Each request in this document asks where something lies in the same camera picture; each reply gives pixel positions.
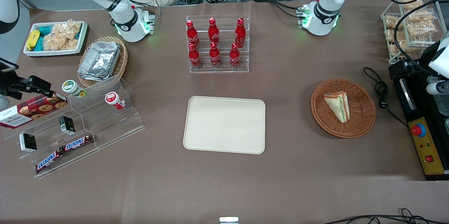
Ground round brown wicker basket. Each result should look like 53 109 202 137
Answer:
311 78 376 139

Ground red lid yogurt cup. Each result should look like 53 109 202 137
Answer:
105 92 126 110

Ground brown Snickers bar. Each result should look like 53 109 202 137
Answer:
35 148 65 174
62 134 95 152

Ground clear acrylic stepped stand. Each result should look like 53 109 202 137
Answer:
0 75 146 179

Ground bagged cracker snack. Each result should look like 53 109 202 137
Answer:
399 0 428 11
385 15 404 31
385 29 410 57
406 10 438 38

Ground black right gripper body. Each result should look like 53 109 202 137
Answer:
0 72 22 99

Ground bagged rice cracker snacks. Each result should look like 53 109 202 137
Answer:
43 19 83 51

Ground white rectangular snack bin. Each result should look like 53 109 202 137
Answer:
23 21 88 57

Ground black left arm base cables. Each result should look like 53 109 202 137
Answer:
268 0 306 19

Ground green lid yogurt cup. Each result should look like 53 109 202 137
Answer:
62 80 87 99

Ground triangular wrapped sandwich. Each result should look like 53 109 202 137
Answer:
323 91 350 124

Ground clear acrylic bottle rack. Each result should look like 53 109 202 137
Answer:
186 14 250 74

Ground red cola bottle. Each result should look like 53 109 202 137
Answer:
188 42 202 70
208 18 220 45
229 43 241 68
234 18 246 48
209 41 222 68
186 20 201 48

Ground red tartan cookie box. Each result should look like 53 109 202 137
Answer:
0 91 68 130

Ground white wire rack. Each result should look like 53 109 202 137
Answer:
380 0 449 64

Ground small black carton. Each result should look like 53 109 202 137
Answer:
19 133 38 153
59 116 75 135

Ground black power cable with plug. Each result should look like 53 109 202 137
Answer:
363 67 409 128

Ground teal snack pack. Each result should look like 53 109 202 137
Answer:
36 26 54 51

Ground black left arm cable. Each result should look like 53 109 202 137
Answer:
382 0 449 74

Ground cream plastic tray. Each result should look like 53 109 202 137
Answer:
183 96 266 155

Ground oval light wicker basket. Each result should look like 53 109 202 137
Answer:
77 36 129 90

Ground black control box yellow panel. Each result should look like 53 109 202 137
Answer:
388 58 449 182

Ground yellow snack pack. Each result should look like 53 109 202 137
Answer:
26 30 40 51

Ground silver foil container stack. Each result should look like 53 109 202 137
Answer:
78 41 122 81

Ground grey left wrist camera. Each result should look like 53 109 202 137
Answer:
426 80 449 95

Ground black floor cables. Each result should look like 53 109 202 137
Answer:
322 208 449 224

